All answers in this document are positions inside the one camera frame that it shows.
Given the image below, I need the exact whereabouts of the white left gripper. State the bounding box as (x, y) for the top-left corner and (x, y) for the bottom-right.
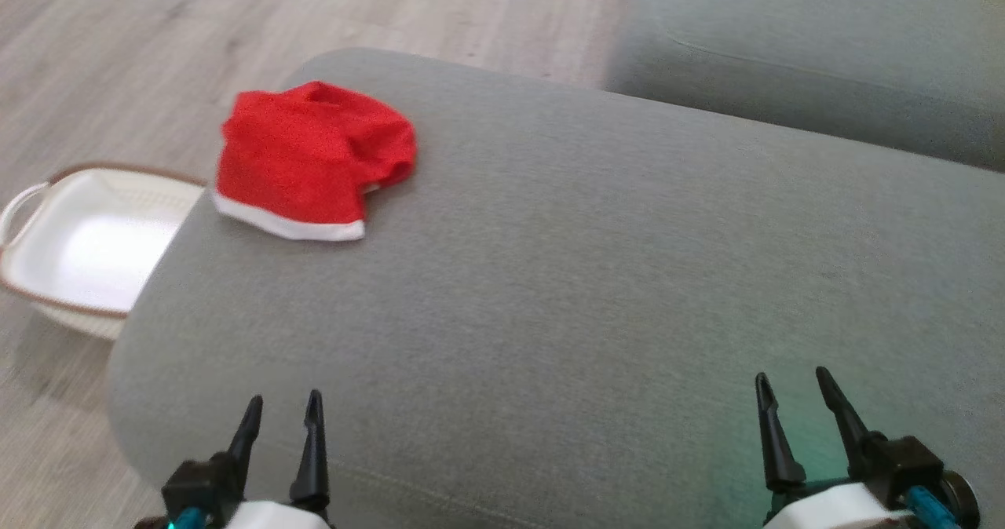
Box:
(220, 389), (335, 529)

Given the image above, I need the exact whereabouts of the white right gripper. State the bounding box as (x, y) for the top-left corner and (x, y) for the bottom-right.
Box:
(755, 366), (916, 529)

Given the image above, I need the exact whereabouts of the red mesh shorts white band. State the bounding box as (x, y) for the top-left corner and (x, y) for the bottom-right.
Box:
(210, 80), (418, 243)

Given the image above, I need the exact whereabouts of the grey sofa seat cushion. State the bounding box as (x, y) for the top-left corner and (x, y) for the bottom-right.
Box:
(106, 46), (1005, 529)

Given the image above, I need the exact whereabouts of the white laundry basket brown rim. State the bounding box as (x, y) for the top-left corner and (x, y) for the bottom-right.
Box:
(0, 160), (210, 342)

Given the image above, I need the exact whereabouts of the grey sofa side cushion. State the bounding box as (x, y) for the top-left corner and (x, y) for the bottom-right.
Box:
(603, 0), (1005, 173)

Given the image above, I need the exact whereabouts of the right camera cable teal plug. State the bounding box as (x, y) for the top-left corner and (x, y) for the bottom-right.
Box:
(903, 486), (963, 529)

